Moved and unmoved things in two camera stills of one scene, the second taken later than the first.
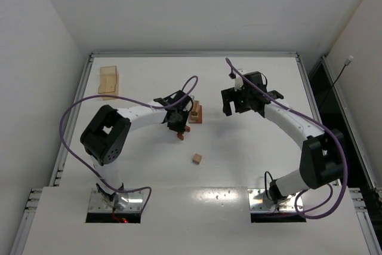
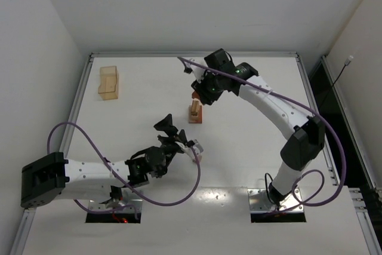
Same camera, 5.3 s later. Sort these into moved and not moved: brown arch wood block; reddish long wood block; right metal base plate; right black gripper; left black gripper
Moved: right black gripper; left black gripper; brown arch wood block
Not moved: right metal base plate; reddish long wood block
